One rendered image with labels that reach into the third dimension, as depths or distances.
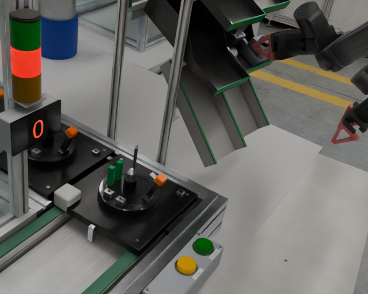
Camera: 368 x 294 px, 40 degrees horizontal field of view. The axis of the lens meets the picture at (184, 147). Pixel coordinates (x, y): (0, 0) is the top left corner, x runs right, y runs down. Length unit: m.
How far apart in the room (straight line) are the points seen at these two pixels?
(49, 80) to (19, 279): 0.94
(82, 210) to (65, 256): 0.11
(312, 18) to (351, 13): 3.92
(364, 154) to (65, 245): 2.69
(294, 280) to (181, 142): 0.58
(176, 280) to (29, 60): 0.50
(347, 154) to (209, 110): 2.23
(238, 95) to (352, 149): 2.16
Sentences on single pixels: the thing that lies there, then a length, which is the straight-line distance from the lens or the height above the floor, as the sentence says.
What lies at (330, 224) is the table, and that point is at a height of 0.86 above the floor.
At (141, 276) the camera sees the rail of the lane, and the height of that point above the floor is 0.95.
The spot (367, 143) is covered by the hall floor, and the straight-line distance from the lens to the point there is 3.70.
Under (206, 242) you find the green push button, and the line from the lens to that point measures 1.11.
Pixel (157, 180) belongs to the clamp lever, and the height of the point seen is 1.07.
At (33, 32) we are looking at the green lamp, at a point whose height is 1.39.
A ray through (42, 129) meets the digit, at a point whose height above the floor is 1.20.
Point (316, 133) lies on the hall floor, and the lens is 3.59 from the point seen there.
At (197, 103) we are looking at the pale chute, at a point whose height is 1.10.
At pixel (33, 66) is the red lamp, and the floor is 1.33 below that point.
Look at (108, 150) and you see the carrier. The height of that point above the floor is 0.97.
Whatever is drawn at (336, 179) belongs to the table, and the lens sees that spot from 1.62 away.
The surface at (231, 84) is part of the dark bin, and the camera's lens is 1.21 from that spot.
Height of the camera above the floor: 1.74
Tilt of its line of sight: 34 degrees down
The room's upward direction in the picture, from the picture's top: 11 degrees clockwise
